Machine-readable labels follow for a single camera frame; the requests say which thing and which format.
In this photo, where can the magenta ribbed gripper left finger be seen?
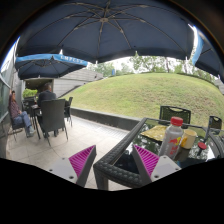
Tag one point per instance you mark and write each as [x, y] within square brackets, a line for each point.
[75, 168]

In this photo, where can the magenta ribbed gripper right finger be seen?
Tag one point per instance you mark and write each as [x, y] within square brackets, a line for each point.
[152, 167]

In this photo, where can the glass top wicker table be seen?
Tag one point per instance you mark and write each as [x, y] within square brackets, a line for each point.
[118, 165]

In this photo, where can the clear bottle with red cap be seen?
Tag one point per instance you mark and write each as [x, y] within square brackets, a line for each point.
[172, 137]

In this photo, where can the yellow placemat on table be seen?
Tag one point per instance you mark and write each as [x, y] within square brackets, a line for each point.
[156, 133]

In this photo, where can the yellow paper cup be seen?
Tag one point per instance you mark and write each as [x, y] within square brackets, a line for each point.
[188, 138]

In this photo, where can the small red-capped dark bottle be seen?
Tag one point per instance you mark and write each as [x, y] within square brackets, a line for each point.
[202, 146]

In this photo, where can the dark green plastic chair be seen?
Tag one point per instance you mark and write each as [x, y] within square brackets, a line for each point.
[167, 112]

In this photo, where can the dark wicker chair back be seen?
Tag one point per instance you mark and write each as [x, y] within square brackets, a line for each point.
[52, 115]

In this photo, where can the dark chair behind man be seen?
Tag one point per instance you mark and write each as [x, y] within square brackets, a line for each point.
[67, 109]

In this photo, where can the dark cafe table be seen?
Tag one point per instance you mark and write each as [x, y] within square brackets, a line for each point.
[34, 109]

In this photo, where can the metal chair under woman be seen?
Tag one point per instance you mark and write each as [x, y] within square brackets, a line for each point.
[15, 126]

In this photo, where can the seated woman in jeans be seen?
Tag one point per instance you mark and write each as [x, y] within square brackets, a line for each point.
[18, 116]

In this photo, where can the dark chair at right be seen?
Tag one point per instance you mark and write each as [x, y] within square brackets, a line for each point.
[215, 122]

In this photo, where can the seated man in dark shirt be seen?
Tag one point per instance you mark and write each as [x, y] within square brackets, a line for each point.
[46, 94]

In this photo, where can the blue lettered patio umbrella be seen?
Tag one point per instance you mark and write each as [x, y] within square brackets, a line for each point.
[47, 65]

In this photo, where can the navy umbrella at right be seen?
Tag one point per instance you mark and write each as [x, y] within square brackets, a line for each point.
[206, 58]

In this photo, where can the large navy patio umbrella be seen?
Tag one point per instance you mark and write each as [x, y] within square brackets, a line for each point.
[104, 30]

